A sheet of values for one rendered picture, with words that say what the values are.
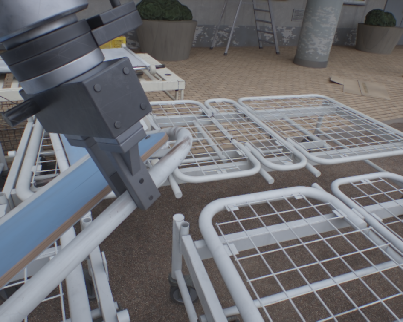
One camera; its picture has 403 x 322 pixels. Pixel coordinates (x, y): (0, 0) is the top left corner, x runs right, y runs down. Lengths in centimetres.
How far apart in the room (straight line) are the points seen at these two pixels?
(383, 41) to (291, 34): 220
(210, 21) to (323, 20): 240
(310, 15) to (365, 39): 330
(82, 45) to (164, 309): 119
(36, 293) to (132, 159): 14
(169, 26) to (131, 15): 493
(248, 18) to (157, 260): 666
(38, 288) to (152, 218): 143
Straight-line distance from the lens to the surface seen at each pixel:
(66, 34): 27
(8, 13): 26
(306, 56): 608
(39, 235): 40
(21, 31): 26
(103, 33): 29
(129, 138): 27
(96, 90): 24
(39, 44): 27
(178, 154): 38
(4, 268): 38
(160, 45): 536
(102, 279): 88
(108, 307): 83
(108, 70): 25
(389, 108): 442
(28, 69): 27
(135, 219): 172
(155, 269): 147
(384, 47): 914
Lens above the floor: 113
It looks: 30 degrees down
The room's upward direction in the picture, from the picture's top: 4 degrees clockwise
